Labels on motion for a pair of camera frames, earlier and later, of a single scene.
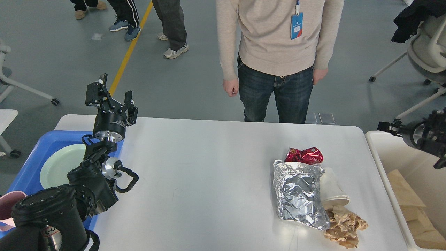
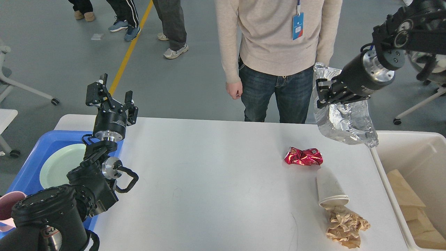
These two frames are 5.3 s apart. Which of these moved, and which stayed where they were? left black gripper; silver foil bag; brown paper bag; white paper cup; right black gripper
Moved: right black gripper; silver foil bag
Stayed: brown paper bag; white paper cup; left black gripper
